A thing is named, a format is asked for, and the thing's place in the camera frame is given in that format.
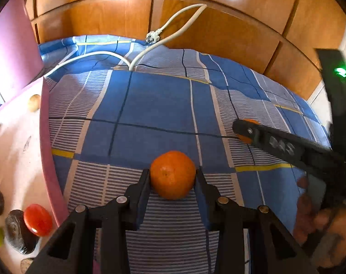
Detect red tomato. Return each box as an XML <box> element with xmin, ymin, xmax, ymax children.
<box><xmin>24</xmin><ymin>203</ymin><xmax>53</xmax><ymax>237</ymax></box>

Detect dark eggplant slice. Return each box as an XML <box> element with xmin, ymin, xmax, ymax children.
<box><xmin>4</xmin><ymin>210</ymin><xmax>39</xmax><ymax>255</ymax></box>

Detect orange tangerine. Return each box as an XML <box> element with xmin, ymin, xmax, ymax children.
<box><xmin>150</xmin><ymin>150</ymin><xmax>196</xmax><ymax>200</ymax></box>
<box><xmin>236</xmin><ymin>119</ymin><xmax>260</xmax><ymax>145</ymax></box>

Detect brown kiwi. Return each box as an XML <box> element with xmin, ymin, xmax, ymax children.
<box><xmin>28</xmin><ymin>94</ymin><xmax>41</xmax><ymax>113</ymax></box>

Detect right hand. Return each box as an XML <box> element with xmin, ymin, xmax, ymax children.
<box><xmin>293</xmin><ymin>193</ymin><xmax>346</xmax><ymax>269</ymax></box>

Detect pink tray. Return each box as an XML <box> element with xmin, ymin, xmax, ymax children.
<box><xmin>0</xmin><ymin>77</ymin><xmax>70</xmax><ymax>274</ymax></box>

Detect wooden wardrobe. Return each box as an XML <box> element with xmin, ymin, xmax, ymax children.
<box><xmin>25</xmin><ymin>0</ymin><xmax>346</xmax><ymax>98</ymax></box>

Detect blue plaid tablecloth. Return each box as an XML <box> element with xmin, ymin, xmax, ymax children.
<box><xmin>38</xmin><ymin>34</ymin><xmax>332</xmax><ymax>274</ymax></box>

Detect pink electric kettle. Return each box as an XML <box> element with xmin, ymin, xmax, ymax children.
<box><xmin>0</xmin><ymin>0</ymin><xmax>43</xmax><ymax>102</ymax></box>

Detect white power cable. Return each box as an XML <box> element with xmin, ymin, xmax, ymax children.
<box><xmin>43</xmin><ymin>3</ymin><xmax>208</xmax><ymax>78</ymax></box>

